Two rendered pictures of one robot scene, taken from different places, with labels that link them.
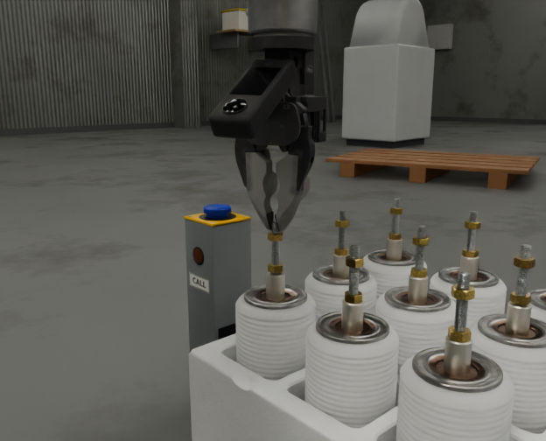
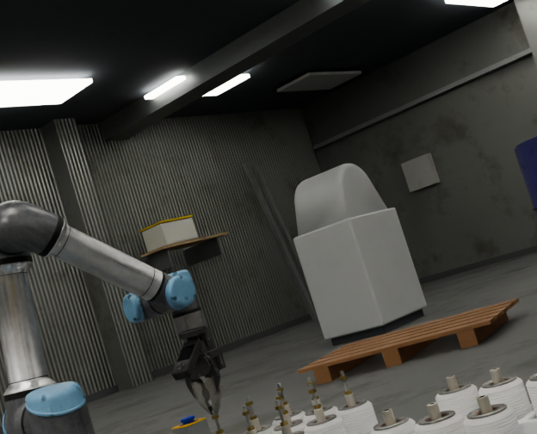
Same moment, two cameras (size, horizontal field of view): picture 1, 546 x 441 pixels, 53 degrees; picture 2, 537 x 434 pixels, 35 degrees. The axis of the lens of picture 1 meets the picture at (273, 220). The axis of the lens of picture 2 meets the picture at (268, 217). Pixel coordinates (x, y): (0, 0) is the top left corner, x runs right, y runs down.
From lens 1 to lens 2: 1.59 m
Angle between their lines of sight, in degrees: 18
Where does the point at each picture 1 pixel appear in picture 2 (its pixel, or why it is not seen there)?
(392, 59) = (348, 237)
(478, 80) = (486, 208)
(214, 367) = not seen: outside the picture
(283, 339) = not seen: outside the picture
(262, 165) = (200, 387)
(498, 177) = (466, 335)
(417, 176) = (392, 359)
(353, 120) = (330, 314)
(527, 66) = not seen: hidden behind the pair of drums
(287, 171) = (210, 386)
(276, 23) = (188, 327)
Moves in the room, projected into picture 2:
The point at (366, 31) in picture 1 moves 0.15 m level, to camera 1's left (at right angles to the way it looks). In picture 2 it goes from (310, 213) to (293, 220)
